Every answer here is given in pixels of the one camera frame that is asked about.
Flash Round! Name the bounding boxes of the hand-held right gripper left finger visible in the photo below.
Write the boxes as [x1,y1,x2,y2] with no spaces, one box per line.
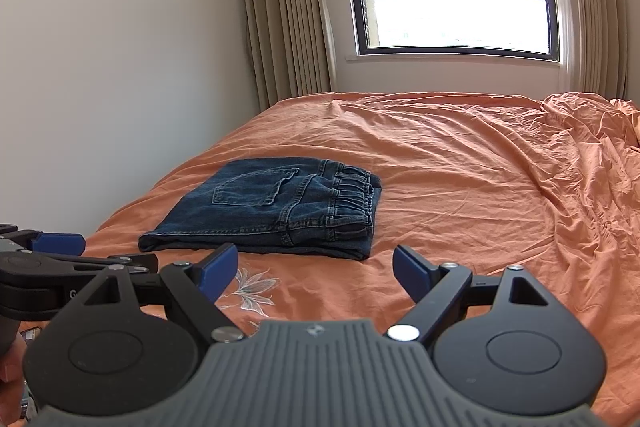
[80,242,247,344]

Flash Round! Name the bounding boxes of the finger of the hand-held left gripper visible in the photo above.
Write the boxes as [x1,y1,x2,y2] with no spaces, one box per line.
[60,253,160,278]
[0,223,87,256]

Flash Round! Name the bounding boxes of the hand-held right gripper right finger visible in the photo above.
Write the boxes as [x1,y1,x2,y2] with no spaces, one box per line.
[386,245,552,342]

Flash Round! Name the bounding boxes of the blue denim pants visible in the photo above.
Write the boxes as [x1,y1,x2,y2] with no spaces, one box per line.
[138,158,383,261]

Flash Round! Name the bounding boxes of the person's left hand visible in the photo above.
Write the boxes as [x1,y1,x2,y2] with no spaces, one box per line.
[0,336,30,410]

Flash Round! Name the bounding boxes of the orange bed sheet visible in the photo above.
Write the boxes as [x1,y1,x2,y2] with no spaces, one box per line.
[30,92,640,427]

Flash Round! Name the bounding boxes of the white window sill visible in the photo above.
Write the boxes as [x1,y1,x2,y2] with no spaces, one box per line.
[344,53,565,64]

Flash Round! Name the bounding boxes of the orange crumpled duvet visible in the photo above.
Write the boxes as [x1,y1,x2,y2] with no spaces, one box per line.
[541,93,640,258]

